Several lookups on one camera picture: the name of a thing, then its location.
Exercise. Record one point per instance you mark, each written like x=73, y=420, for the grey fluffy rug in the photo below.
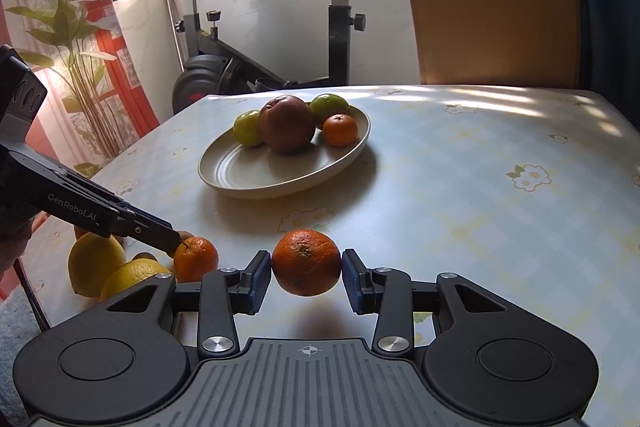
x=17, y=332

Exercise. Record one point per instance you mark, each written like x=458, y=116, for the dark blue cloth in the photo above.
x=610, y=7

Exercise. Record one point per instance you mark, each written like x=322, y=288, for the large yellow citrus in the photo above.
x=92, y=264

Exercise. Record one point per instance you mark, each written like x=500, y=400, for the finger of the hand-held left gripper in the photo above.
x=147, y=218
x=150, y=237

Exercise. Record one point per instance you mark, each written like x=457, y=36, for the small orange tangerine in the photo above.
x=340, y=130

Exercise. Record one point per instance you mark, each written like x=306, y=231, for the orange mandarin with stem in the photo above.
x=197, y=262

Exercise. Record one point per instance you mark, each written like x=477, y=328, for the beige round plate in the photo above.
x=260, y=172

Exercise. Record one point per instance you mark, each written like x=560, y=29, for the yellow lemon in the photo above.
x=132, y=277

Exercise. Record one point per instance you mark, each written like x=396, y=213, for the red apple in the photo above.
x=286, y=124

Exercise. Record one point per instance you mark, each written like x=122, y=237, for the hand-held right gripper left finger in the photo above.
x=260, y=279

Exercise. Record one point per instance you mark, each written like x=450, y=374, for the brown kiwi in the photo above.
x=144, y=256
x=187, y=235

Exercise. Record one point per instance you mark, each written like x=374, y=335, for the printed leaf curtain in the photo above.
x=75, y=57

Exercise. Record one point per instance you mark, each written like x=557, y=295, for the large orange mandarin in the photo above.
x=306, y=262

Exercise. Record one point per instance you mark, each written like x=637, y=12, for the black exercise bike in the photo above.
x=340, y=42

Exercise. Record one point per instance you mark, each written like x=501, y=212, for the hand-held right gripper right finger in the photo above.
x=351, y=279

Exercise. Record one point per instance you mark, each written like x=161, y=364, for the green citrus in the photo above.
x=330, y=104
x=245, y=129

